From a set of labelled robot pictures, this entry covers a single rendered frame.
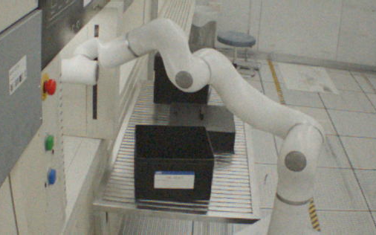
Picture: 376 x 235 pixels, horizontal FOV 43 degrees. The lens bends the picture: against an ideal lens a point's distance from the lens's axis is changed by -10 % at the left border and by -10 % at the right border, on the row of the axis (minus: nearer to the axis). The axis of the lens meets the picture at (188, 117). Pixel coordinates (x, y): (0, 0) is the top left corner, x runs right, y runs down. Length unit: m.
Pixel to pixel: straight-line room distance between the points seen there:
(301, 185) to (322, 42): 4.78
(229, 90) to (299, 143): 0.27
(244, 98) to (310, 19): 4.69
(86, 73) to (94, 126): 0.35
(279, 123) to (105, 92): 0.72
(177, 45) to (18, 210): 0.70
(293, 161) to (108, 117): 0.84
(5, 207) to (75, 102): 0.94
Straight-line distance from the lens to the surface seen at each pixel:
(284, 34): 6.16
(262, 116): 1.52
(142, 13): 3.37
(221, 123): 2.28
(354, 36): 6.34
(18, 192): 1.14
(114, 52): 1.66
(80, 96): 2.01
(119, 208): 1.85
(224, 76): 1.58
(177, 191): 1.88
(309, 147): 1.46
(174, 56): 1.52
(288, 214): 1.62
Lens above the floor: 1.79
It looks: 24 degrees down
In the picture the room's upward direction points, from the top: 4 degrees clockwise
